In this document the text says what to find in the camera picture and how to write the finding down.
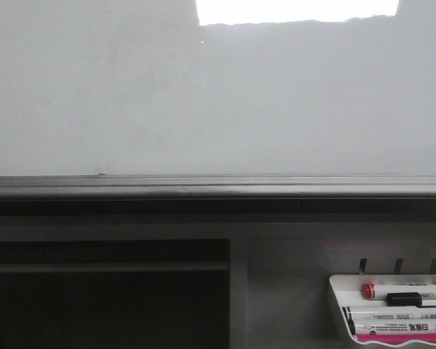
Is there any white whiteboard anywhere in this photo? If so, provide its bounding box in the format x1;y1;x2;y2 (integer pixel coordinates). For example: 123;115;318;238
0;1;436;176

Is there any black hook left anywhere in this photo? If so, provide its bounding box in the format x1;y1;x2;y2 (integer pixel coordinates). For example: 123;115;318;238
358;258;368;276

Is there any black hook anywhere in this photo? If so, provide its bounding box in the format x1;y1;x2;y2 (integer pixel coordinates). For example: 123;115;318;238
393;258;404;275
358;258;368;276
429;257;436;275

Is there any white marker tray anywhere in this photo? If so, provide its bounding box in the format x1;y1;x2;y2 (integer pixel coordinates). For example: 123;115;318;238
328;274;436;348

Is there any red capped marker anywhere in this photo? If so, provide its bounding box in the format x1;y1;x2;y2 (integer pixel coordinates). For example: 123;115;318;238
361;284;436;300

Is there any white marker black end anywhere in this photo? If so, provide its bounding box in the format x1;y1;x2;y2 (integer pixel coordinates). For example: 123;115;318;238
342;306;436;321

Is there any black hook middle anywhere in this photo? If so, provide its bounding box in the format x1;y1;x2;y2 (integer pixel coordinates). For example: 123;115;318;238
393;258;404;275

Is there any black capped marker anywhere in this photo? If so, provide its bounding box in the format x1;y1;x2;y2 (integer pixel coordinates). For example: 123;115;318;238
386;292;436;306

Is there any white marker with label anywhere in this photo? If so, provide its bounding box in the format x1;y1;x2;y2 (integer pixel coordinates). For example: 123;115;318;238
347;319;436;335

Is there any black hook right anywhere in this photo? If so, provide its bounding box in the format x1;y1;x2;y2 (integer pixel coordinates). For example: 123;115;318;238
429;257;436;275

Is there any grey stand frame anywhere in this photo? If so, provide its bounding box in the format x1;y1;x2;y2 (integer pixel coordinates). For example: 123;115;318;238
0;214;436;348

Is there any grey whiteboard bottom frame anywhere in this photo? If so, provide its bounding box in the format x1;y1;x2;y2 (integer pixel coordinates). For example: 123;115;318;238
0;174;436;203

